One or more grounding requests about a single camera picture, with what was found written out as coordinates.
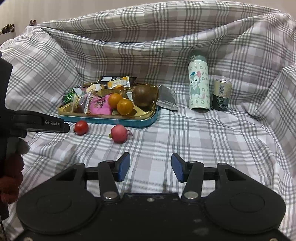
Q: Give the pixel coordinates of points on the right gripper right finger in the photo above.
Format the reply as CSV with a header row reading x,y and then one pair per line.
x,y
192,173

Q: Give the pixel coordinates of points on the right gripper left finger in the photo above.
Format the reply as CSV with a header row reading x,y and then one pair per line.
x,y
108,173

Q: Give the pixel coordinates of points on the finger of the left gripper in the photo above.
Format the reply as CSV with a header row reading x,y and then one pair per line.
x,y
66,128

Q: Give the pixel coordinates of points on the red tomato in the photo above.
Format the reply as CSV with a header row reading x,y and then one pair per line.
x,y
81,127

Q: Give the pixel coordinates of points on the small red radish apple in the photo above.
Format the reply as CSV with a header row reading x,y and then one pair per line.
x,y
119,134

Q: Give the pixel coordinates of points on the clear date snack packet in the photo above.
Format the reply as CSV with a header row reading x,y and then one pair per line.
x,y
81,104

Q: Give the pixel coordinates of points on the green candy wrapper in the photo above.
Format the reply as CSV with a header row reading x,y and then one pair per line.
x,y
68,95

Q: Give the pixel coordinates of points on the pink snack packet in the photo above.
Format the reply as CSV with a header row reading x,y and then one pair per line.
x,y
99,105

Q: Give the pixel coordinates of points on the orange in tin back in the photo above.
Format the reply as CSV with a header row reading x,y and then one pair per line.
x,y
114,99

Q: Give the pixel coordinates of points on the orange in tin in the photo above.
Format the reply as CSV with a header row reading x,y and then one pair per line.
x,y
114,99
125,106

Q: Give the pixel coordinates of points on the red knitted sleeve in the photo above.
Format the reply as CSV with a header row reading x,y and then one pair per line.
x,y
11,169

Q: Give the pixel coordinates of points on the black snack packet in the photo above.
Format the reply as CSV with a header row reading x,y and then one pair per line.
x,y
104,79

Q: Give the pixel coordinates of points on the orange in tin front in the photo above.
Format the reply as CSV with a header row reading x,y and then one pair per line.
x,y
125,106

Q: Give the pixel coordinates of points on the teal gold snack tin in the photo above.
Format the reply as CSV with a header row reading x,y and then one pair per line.
x,y
139,117

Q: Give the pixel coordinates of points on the yellow pastry packet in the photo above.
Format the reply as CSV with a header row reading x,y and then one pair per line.
x,y
119,82

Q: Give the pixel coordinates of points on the cartoon cat thermos bottle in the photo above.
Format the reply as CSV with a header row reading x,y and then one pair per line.
x,y
199,93

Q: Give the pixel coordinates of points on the silver foil wrapper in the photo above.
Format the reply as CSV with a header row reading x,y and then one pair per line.
x,y
167,99

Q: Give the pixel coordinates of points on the brown passion fruit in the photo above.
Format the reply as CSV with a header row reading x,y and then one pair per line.
x,y
143,95

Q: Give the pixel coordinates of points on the green beverage can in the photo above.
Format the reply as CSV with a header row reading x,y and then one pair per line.
x,y
221,94

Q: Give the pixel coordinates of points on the white box with dark item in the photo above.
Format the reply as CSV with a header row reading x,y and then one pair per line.
x,y
7,29

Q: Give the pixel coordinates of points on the plaid sofa cover cloth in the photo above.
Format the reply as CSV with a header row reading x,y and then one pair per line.
x,y
251,46

